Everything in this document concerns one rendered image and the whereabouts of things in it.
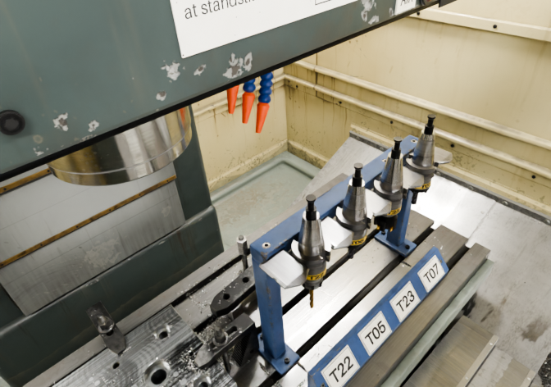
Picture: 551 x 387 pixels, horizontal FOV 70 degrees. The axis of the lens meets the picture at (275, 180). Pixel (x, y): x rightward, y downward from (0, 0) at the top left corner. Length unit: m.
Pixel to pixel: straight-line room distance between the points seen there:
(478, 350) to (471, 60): 0.78
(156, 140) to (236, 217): 1.28
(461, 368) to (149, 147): 0.94
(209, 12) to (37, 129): 0.11
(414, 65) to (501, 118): 0.31
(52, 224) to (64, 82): 0.82
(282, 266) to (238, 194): 1.17
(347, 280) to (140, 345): 0.49
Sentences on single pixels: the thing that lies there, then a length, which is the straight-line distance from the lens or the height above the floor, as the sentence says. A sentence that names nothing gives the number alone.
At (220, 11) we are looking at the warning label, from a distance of 0.24.
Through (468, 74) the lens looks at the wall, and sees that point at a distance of 1.30.
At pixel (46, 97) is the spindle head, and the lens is 0.21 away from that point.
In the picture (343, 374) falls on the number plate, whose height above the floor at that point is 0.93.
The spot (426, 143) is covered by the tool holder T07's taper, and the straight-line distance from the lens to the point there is 0.82.
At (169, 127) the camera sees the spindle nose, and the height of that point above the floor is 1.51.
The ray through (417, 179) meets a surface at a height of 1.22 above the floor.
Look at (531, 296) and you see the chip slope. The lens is 1.31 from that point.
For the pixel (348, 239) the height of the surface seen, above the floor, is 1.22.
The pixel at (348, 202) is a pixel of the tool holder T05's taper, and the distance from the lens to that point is 0.67.
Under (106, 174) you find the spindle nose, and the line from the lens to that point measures 0.40.
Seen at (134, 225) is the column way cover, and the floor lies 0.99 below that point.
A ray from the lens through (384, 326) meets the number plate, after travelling 0.91.
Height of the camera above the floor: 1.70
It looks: 37 degrees down
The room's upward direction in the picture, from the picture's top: 4 degrees counter-clockwise
